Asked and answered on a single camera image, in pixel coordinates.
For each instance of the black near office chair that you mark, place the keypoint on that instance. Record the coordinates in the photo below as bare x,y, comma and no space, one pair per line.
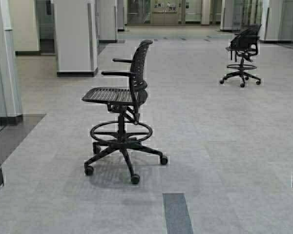
127,132

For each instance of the black office chair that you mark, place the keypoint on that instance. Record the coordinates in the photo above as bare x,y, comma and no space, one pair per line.
127,132
245,45

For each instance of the far double door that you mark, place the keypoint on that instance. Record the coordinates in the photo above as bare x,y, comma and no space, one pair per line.
164,12

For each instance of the black far office chair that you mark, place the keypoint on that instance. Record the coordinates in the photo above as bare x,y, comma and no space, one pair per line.
245,45

